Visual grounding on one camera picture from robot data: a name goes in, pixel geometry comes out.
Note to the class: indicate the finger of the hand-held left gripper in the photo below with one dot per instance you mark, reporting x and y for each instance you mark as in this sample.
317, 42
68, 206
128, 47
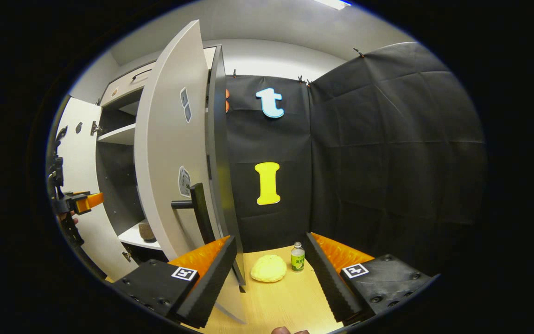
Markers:
77, 203

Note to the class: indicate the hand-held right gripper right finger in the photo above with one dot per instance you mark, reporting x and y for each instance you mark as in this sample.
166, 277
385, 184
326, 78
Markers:
327, 283

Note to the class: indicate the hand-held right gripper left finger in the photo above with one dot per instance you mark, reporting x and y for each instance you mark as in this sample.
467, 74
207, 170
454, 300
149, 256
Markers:
211, 283

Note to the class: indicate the white shoe cabinet door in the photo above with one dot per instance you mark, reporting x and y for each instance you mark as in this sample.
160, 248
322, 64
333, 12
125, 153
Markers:
165, 139
86, 157

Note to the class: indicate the brown shoe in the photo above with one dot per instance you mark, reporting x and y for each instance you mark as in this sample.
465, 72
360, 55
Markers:
147, 232

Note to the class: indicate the white cabinet shelf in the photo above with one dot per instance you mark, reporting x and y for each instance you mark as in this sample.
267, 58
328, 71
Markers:
121, 134
130, 236

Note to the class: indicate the beige cabinet drawer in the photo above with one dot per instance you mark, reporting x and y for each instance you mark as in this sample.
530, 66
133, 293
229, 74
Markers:
123, 88

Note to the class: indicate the green label plastic bottle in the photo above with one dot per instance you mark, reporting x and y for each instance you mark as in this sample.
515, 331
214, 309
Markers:
297, 262

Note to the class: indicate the yellow bumpy round cushion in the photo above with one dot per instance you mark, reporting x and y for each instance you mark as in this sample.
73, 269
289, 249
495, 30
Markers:
269, 269

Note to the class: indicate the black backdrop cloth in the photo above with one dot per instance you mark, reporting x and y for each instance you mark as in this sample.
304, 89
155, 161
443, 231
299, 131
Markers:
387, 162

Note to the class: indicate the long ceiling light strip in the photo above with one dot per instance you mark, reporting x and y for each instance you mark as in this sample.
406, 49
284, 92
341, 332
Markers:
334, 3

